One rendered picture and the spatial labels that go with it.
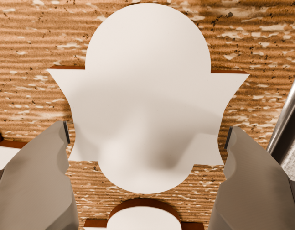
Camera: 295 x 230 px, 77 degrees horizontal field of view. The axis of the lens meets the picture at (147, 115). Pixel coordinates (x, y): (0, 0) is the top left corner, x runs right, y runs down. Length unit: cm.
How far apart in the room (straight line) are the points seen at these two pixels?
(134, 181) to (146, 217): 5
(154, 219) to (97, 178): 7
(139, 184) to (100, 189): 4
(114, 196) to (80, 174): 4
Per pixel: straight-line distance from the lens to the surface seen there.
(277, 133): 19
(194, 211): 21
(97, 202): 20
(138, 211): 19
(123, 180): 16
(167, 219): 20
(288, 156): 22
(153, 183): 16
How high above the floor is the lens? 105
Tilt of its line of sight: 62 degrees down
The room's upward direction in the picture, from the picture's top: 177 degrees counter-clockwise
